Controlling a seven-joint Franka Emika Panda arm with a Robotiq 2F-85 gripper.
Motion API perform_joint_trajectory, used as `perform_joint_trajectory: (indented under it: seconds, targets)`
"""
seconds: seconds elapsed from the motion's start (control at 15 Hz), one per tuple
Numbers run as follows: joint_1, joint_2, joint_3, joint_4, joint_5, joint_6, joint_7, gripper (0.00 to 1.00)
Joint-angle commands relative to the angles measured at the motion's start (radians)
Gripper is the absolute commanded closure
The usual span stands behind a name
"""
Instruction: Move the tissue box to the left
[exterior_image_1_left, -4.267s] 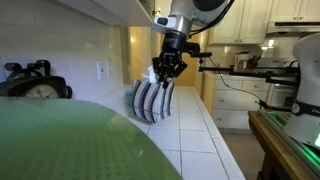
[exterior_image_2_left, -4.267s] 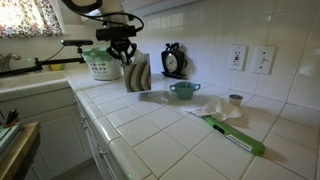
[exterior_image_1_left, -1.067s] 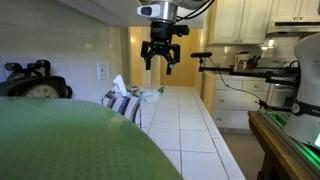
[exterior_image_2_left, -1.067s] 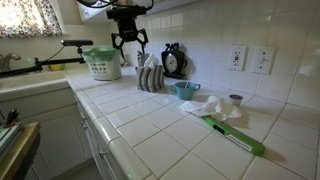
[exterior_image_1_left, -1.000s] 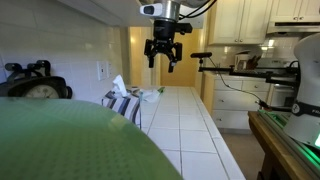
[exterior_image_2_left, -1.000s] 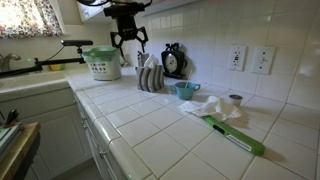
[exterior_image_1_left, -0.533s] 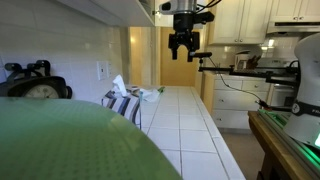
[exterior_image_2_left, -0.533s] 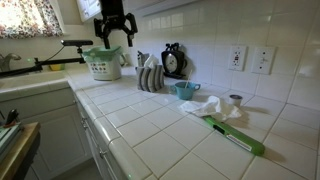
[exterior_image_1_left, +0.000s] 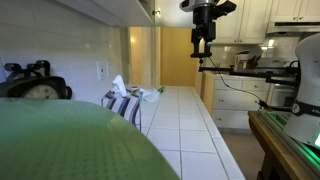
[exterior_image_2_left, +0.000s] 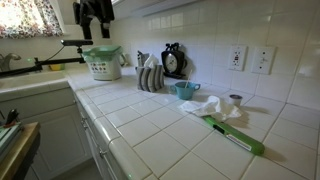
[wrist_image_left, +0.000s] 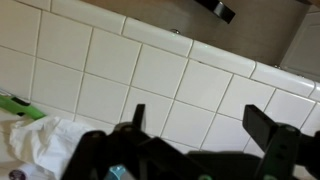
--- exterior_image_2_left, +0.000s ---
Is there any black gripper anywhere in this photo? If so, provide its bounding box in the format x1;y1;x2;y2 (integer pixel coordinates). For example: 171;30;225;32
78;0;115;40

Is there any white compost bin green lid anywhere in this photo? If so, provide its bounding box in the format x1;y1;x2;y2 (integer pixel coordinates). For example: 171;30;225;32
81;44;129;82

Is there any small yellow bowl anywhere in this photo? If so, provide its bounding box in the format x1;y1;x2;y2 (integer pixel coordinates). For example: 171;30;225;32
48;63;66;72

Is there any floral window curtain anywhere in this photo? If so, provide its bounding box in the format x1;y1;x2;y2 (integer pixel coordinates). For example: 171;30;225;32
0;0;64;39

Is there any black table clock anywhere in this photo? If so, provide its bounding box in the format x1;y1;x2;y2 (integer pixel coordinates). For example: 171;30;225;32
160;42;188;80

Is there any white kitchen sink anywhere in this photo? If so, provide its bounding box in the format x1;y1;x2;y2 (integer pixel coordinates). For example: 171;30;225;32
0;70;69;93

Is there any chrome sink faucet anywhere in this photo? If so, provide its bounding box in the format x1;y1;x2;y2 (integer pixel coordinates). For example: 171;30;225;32
0;52;23;73

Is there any wooden stir stick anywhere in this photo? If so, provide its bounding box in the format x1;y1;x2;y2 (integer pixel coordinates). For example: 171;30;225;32
184;69;194;89

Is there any teal ceramic cup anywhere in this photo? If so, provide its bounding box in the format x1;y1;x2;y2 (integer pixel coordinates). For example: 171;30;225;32
169;80;202;101

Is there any white base cabinet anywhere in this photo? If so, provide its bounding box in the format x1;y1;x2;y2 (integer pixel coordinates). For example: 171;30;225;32
0;86;134;180

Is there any black table clamp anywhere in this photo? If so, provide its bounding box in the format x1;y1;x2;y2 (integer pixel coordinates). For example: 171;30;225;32
3;108;20;128

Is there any crumpled white cloth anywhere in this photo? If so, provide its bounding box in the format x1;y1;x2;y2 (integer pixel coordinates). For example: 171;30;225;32
177;95;243;123

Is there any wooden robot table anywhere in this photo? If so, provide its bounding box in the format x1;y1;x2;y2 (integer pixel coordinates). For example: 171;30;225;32
0;121;42;180

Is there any small coffee pod cup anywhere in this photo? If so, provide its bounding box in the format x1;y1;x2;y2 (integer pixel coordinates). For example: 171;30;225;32
228;93;244;108

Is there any black stereo camera bar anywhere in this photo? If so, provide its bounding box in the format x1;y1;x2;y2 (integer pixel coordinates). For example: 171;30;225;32
60;39;94;47

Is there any black camera cable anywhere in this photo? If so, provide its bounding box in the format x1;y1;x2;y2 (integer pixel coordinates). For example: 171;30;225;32
41;45;66;63

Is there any white wall cabinet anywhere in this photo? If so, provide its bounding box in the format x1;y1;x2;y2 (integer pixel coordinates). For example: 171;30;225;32
111;0;201;18

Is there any green lit metal base rail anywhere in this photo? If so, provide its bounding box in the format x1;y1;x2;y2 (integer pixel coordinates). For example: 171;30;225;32
0;121;23;158

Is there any white wall power outlet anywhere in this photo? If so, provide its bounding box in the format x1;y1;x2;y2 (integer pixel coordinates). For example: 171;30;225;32
227;44;248;72

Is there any white wall light switch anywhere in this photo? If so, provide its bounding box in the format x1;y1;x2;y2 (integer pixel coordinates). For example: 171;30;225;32
250;45;277;76

